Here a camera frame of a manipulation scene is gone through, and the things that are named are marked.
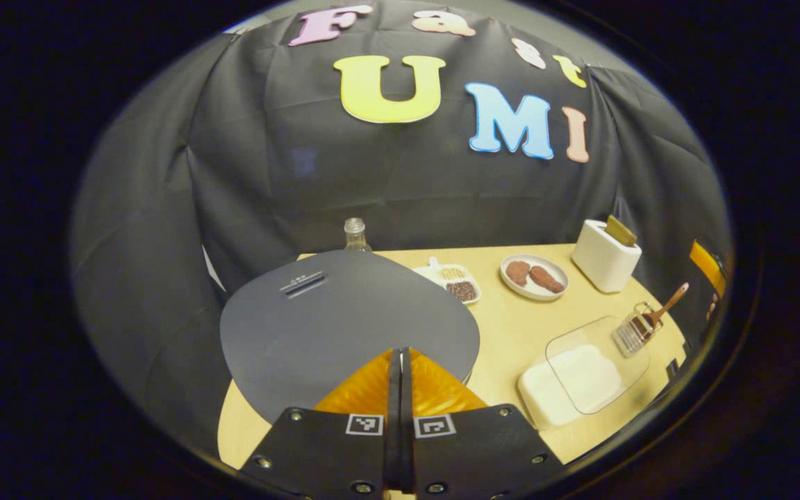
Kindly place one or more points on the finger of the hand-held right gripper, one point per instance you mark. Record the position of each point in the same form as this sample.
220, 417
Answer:
709, 267

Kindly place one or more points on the dark grey rice cooker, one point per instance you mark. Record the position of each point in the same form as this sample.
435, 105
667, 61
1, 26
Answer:
344, 326

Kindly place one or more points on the white rice container clear lid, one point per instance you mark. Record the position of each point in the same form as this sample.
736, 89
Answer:
542, 396

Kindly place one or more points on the black backdrop cloth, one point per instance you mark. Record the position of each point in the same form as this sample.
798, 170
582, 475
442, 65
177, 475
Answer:
233, 173

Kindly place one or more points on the white divided bean dish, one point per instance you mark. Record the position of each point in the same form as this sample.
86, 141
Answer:
442, 272

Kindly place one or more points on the small glass bottle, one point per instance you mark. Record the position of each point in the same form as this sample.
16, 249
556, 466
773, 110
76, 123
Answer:
356, 236

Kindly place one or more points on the brown wooden spoon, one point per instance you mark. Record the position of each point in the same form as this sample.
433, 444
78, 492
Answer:
664, 309

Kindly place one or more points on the white toaster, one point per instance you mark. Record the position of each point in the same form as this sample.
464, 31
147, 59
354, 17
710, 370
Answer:
601, 264

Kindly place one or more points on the round white plate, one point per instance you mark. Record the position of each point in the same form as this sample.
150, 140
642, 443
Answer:
511, 286

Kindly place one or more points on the brown toast slice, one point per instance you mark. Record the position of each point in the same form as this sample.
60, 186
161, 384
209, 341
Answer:
621, 230

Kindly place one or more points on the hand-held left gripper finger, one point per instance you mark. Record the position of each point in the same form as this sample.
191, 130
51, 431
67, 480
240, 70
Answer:
394, 417
406, 417

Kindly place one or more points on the brown meat piece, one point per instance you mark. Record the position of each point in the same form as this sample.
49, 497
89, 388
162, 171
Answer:
547, 279
517, 273

